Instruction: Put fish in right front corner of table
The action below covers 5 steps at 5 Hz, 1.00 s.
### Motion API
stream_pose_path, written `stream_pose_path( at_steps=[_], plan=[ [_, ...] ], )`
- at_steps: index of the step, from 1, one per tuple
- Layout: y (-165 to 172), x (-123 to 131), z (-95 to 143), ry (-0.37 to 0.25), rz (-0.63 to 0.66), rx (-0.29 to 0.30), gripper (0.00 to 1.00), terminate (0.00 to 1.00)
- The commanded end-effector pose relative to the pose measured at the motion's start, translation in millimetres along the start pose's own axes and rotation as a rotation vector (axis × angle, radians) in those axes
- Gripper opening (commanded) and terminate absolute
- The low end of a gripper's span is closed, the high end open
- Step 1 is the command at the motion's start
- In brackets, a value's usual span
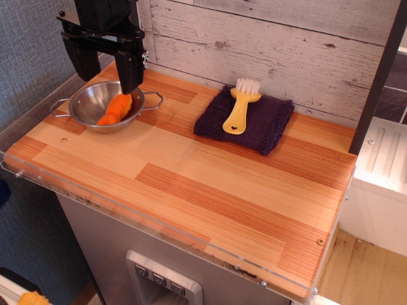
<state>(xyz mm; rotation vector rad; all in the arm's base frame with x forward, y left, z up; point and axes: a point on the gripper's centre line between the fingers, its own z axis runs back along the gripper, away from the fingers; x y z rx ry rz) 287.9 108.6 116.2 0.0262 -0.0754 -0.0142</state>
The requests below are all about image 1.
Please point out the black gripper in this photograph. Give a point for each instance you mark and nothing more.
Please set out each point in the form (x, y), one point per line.
(110, 27)

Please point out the yellow scrub brush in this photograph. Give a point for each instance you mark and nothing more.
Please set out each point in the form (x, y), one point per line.
(246, 91)

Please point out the purple folded cloth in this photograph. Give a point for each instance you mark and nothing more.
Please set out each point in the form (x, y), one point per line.
(265, 122)

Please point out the grey toy fridge cabinet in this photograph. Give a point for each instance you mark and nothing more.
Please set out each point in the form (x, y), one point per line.
(133, 267)

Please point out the orange object bottom left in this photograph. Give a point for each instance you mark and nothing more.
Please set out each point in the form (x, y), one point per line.
(32, 298)

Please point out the white toy sink unit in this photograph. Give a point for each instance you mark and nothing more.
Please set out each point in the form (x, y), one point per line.
(374, 209)

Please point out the clear acrylic edge guard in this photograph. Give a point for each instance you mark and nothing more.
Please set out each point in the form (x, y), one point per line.
(266, 219)

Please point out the steel bowl with handles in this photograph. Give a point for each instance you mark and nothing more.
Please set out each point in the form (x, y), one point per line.
(90, 104)

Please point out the dark right post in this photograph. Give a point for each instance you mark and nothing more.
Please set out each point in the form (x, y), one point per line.
(384, 67)

